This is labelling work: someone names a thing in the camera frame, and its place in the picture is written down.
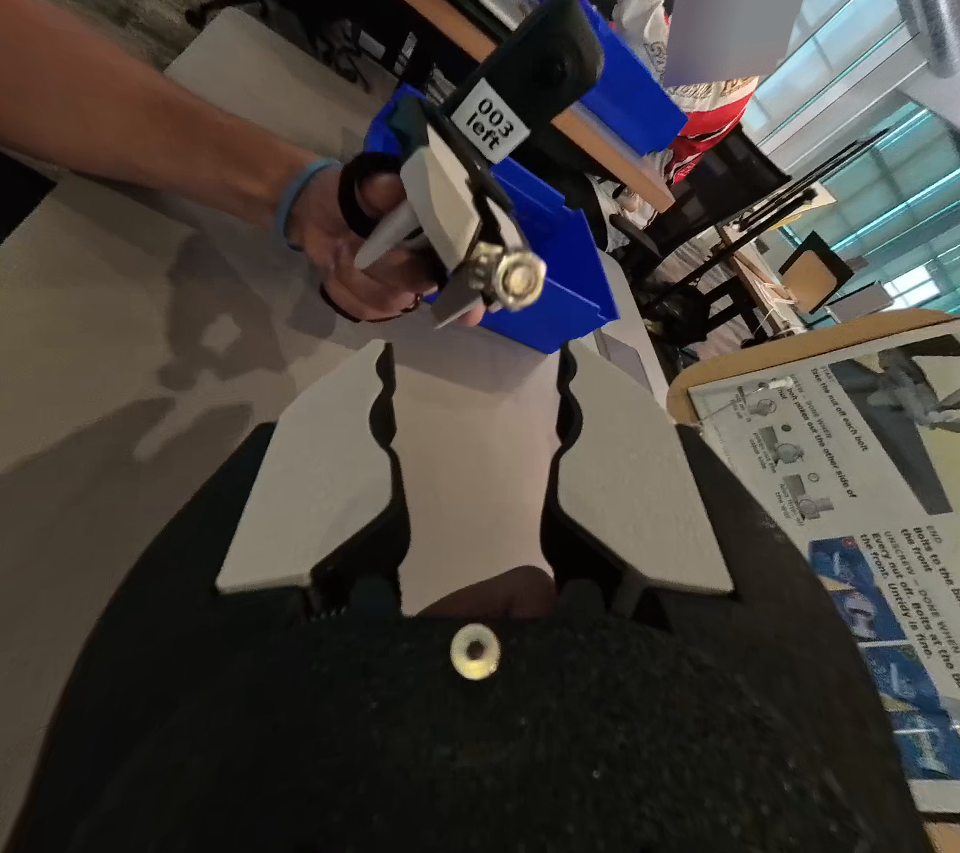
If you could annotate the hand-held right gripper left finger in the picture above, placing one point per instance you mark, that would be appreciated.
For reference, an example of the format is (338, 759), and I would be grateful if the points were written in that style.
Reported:
(315, 493)

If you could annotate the steel hex bolt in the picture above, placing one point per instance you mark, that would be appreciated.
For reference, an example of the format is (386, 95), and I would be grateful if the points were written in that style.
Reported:
(480, 268)

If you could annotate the blue wristband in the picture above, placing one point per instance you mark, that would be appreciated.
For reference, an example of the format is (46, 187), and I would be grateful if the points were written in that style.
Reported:
(289, 208)

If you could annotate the person's left hand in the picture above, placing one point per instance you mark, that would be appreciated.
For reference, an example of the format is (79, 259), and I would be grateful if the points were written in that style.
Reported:
(352, 283)

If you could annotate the wooden document stand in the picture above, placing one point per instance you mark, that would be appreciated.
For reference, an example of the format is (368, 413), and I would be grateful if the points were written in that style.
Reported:
(787, 343)

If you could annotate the steel hex nut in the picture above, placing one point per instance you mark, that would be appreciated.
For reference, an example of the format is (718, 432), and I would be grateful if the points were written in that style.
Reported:
(517, 281)

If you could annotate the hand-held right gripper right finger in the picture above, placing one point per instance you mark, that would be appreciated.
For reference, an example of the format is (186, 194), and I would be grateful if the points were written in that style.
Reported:
(637, 493)

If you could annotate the person's left forearm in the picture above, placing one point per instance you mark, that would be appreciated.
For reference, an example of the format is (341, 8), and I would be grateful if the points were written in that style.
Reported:
(150, 110)

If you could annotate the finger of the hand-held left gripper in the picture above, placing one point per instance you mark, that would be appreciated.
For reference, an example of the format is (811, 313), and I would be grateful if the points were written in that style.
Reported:
(461, 304)
(442, 200)

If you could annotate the blue plastic bin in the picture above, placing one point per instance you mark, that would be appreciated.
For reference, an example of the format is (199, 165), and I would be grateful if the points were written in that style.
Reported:
(555, 283)
(637, 95)

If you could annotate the black office chair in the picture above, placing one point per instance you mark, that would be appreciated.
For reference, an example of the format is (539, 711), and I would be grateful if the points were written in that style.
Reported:
(720, 178)

